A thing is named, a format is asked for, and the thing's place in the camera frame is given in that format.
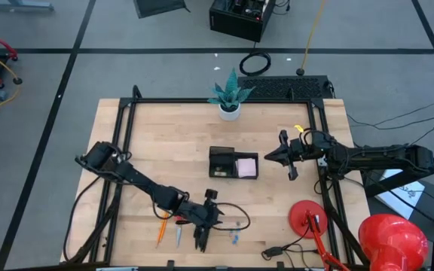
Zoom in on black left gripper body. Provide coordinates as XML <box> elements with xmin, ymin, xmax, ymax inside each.
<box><xmin>181</xmin><ymin>189</ymin><xmax>225</xmax><ymax>229</ymax></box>

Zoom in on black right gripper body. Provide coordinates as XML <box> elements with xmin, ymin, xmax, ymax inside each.
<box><xmin>279</xmin><ymin>129</ymin><xmax>319</xmax><ymax>181</ymax></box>

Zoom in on red-handled scissors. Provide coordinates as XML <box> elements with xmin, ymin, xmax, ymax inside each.
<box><xmin>173</xmin><ymin>215</ymin><xmax>194</xmax><ymax>248</ymax></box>

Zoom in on pink sticky note pad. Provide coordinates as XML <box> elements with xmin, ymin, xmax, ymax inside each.
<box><xmin>237</xmin><ymin>157</ymin><xmax>258</xmax><ymax>178</ymax></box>

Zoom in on black mesh desk organizer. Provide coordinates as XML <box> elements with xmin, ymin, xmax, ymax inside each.
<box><xmin>208</xmin><ymin>145</ymin><xmax>260</xmax><ymax>180</ymax></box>

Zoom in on red desk lamp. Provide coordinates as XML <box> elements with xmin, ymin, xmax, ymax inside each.
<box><xmin>288</xmin><ymin>199</ymin><xmax>429</xmax><ymax>271</ymax></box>

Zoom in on black perforated computer case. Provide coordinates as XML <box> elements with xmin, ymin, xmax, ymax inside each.
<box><xmin>237</xmin><ymin>75</ymin><xmax>335</xmax><ymax>102</ymax></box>

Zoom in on snake plant in white pot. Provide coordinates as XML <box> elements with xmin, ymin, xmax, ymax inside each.
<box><xmin>207</xmin><ymin>69</ymin><xmax>256</xmax><ymax>122</ymax></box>

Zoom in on white printed box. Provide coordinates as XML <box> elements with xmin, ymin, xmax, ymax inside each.
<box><xmin>374</xmin><ymin>169</ymin><xmax>426</xmax><ymax>221</ymax></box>

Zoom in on black diagonal beam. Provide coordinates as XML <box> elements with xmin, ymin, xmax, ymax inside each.
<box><xmin>363</xmin><ymin>146</ymin><xmax>434</xmax><ymax>198</ymax></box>

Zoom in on open black computer tower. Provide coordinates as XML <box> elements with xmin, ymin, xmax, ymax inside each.
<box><xmin>208</xmin><ymin>0</ymin><xmax>277</xmax><ymax>43</ymax></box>

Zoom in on black floor mat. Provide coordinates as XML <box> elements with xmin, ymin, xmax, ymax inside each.
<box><xmin>133</xmin><ymin>0</ymin><xmax>191</xmax><ymax>19</ymax></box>

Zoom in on grey metal stand foot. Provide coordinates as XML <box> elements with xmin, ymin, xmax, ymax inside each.
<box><xmin>0</xmin><ymin>0</ymin><xmax>55</xmax><ymax>12</ymax></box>

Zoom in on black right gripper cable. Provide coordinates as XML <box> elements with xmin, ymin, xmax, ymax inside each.
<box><xmin>301</xmin><ymin>127</ymin><xmax>335</xmax><ymax>148</ymax></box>

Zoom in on black lamp cable with switch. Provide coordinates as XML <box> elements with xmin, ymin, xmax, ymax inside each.
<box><xmin>261</xmin><ymin>225</ymin><xmax>322</xmax><ymax>271</ymax></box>

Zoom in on yellow hanging cable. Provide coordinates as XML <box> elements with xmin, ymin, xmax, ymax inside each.
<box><xmin>295</xmin><ymin>0</ymin><xmax>328</xmax><ymax>77</ymax></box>

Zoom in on black aluminium table frame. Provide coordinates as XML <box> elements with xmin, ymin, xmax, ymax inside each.
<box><xmin>60</xmin><ymin>84</ymin><xmax>371</xmax><ymax>271</ymax></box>

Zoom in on coiled black cable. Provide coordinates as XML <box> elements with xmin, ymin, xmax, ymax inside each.
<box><xmin>238</xmin><ymin>51</ymin><xmax>272</xmax><ymax>78</ymax></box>

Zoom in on thin black floor cable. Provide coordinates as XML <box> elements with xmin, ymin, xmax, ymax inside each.
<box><xmin>347</xmin><ymin>96</ymin><xmax>434</xmax><ymax>129</ymax></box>
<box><xmin>352</xmin><ymin>108</ymin><xmax>434</xmax><ymax>132</ymax></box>

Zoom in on black left arm base cable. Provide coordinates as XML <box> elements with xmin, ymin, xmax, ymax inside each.
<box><xmin>63</xmin><ymin>176</ymin><xmax>102</xmax><ymax>263</ymax></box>

